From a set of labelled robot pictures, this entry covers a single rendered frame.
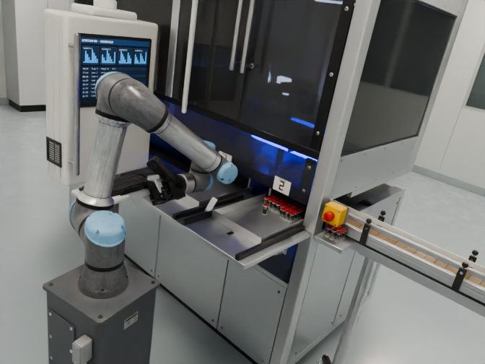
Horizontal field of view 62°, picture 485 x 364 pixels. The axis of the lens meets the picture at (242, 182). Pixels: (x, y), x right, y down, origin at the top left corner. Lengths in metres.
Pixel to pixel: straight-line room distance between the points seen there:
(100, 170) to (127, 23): 0.89
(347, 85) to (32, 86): 5.29
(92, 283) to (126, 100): 0.56
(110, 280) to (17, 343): 1.15
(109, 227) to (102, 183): 0.16
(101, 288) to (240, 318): 0.96
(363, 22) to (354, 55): 0.10
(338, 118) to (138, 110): 0.73
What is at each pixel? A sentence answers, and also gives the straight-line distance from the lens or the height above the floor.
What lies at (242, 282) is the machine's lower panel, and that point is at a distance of 2.02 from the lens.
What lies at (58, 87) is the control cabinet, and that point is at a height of 1.25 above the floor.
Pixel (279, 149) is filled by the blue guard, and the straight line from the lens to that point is 1.68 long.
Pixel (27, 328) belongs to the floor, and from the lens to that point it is 2.48.
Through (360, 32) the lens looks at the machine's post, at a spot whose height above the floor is 1.65.
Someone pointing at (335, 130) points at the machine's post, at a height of 1.31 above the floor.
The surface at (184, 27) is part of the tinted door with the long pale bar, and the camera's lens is 2.09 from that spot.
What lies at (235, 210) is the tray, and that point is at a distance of 1.73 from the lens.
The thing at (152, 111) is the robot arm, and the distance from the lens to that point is 1.17.
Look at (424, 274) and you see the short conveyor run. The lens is 1.64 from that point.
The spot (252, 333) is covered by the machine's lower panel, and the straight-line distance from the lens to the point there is 2.12.
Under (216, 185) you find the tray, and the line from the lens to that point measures 1.95.
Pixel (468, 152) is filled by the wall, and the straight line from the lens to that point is 6.14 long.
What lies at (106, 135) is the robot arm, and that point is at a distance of 1.29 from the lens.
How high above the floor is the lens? 1.63
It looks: 22 degrees down
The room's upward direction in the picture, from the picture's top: 10 degrees clockwise
